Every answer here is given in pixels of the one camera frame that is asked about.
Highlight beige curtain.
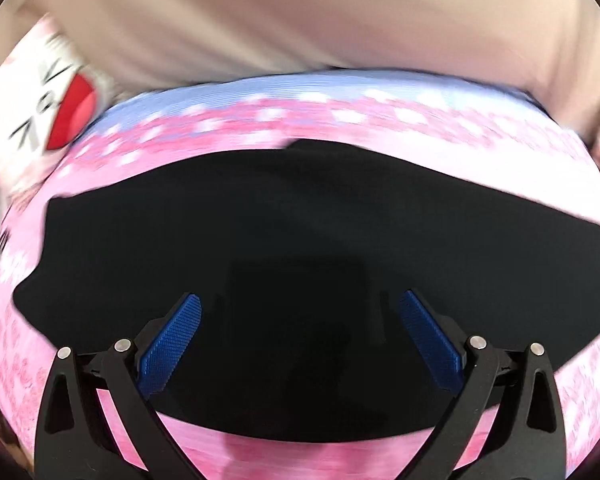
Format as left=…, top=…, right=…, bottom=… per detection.
left=0, top=0, right=600, bottom=146

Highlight pink floral blanket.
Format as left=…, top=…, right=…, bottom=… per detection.
left=0, top=71, right=600, bottom=480

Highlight black pants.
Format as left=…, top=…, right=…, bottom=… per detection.
left=11, top=138, right=600, bottom=434

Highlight white cat face pillow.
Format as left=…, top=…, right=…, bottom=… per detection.
left=0, top=15, right=112, bottom=201

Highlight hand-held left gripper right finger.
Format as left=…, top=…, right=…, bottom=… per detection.
left=399, top=289, right=568, bottom=480

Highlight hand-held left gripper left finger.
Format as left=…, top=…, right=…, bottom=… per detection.
left=34, top=292, right=203, bottom=480

